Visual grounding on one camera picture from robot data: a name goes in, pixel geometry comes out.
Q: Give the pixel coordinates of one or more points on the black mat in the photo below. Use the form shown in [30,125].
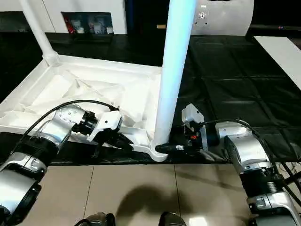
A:
[247,82]

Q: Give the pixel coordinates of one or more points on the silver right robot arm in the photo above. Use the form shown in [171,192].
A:
[247,148]

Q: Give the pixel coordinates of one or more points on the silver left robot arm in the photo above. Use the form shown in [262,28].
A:
[54,131]

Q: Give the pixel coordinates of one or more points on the dark right robot leg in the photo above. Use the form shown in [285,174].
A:
[171,219]

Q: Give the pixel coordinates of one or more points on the dark left robot leg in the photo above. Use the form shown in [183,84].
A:
[96,220]

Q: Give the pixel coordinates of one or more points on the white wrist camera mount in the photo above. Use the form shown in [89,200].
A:
[108,120]
[192,113]

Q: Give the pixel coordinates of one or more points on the white plastic table top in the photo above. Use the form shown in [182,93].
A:
[94,70]

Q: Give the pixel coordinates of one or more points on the dark robot leg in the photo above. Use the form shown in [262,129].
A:
[96,220]
[171,219]

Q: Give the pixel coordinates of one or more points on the white cabinet with glass doors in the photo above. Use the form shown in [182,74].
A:
[117,14]

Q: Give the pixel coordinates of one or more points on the white flat panel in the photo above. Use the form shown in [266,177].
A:
[282,54]

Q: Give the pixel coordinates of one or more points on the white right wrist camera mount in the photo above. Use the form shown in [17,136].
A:
[192,113]

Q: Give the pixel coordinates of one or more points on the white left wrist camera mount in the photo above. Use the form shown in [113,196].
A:
[108,120]

